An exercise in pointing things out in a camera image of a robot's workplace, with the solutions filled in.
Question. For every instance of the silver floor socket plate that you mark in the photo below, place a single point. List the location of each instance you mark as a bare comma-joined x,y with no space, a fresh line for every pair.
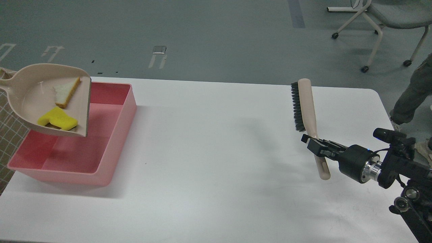
159,50

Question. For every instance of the person leg with shoe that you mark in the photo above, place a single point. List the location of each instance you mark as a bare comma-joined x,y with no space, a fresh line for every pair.
419,88

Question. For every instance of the grey office chair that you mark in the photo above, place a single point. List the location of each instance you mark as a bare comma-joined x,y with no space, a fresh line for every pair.
393,14

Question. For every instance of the beige hand brush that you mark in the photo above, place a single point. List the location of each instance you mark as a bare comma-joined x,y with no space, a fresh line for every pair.
303,107

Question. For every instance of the beige plastic dustpan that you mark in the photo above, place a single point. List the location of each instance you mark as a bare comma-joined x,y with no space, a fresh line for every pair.
30,93

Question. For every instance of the yellow sponge piece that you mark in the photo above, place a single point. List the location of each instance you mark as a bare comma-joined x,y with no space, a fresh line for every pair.
57,117

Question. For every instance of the white desk base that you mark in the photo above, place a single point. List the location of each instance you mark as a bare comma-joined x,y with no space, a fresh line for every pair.
355,6

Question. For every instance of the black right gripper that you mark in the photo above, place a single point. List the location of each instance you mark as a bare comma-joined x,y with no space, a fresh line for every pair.
355,161

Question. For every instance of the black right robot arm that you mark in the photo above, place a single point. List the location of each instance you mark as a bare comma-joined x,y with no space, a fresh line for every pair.
414,203

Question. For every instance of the bread slice piece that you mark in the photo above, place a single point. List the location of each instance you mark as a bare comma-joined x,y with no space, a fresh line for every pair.
64,92

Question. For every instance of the pink plastic bin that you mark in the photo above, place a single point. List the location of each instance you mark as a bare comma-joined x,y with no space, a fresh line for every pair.
89,160

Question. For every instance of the beige checkered cloth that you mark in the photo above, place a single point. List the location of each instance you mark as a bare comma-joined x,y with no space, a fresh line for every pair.
12,133

